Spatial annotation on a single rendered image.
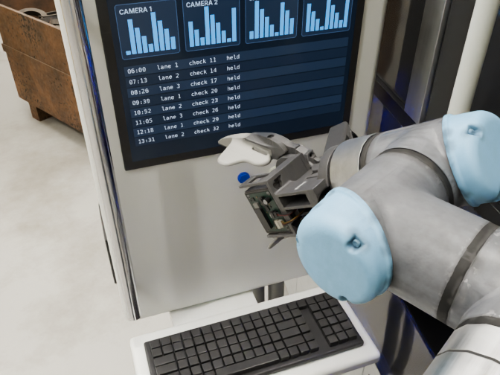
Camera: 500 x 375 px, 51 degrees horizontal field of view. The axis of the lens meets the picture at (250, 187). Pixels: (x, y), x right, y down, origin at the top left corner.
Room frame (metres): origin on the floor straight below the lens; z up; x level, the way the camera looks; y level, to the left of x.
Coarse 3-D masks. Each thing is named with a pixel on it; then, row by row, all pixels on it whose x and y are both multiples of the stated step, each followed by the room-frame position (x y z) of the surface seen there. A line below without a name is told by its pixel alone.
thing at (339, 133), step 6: (336, 126) 0.55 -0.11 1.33; (342, 126) 0.54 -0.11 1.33; (348, 126) 0.55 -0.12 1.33; (330, 132) 0.54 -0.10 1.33; (336, 132) 0.53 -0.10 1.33; (342, 132) 0.52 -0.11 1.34; (348, 132) 0.53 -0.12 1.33; (330, 138) 0.52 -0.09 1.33; (336, 138) 0.51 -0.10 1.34; (342, 138) 0.50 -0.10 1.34; (348, 138) 0.52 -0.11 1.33; (330, 144) 0.49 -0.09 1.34; (336, 144) 0.48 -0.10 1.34; (324, 150) 0.48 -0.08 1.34
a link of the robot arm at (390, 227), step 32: (384, 160) 0.33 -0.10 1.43; (416, 160) 0.32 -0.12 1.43; (352, 192) 0.29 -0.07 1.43; (384, 192) 0.29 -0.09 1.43; (416, 192) 0.29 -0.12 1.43; (448, 192) 0.31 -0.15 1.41; (320, 224) 0.26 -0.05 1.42; (352, 224) 0.26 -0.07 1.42; (384, 224) 0.26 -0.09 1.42; (416, 224) 0.26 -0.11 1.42; (448, 224) 0.25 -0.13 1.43; (480, 224) 0.25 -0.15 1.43; (320, 256) 0.26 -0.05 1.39; (352, 256) 0.24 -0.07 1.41; (384, 256) 0.24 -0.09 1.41; (416, 256) 0.24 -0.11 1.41; (448, 256) 0.23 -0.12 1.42; (352, 288) 0.24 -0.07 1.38; (384, 288) 0.24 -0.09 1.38; (416, 288) 0.23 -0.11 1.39
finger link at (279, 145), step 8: (248, 136) 0.54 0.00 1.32; (256, 136) 0.54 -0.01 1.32; (264, 136) 0.52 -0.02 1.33; (272, 136) 0.52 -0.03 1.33; (280, 136) 0.52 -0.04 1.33; (264, 144) 0.52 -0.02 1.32; (272, 144) 0.51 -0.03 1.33; (280, 144) 0.50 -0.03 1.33; (288, 144) 0.50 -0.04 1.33; (296, 144) 0.50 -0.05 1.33; (272, 152) 0.51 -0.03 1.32; (280, 152) 0.50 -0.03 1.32; (288, 152) 0.50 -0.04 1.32
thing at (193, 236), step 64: (128, 0) 0.69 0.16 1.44; (192, 0) 0.72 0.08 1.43; (256, 0) 0.75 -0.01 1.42; (320, 0) 0.79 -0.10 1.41; (384, 0) 0.83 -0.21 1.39; (128, 64) 0.69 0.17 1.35; (192, 64) 0.72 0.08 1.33; (256, 64) 0.75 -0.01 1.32; (320, 64) 0.79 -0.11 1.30; (128, 128) 0.69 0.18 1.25; (192, 128) 0.72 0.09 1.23; (256, 128) 0.75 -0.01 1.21; (320, 128) 0.79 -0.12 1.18; (128, 192) 0.68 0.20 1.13; (192, 192) 0.72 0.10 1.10; (192, 256) 0.72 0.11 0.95; (256, 256) 0.76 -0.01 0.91; (128, 320) 0.68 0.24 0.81
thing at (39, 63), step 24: (0, 0) 3.05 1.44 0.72; (24, 0) 3.16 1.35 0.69; (48, 0) 3.27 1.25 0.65; (0, 24) 2.99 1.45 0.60; (24, 24) 2.80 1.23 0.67; (48, 24) 2.65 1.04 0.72; (24, 48) 2.85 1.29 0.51; (48, 48) 2.67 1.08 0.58; (24, 72) 2.90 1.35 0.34; (48, 72) 2.70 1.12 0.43; (24, 96) 2.96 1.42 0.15; (48, 96) 2.76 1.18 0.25; (72, 96) 2.58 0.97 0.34; (72, 120) 2.62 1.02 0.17
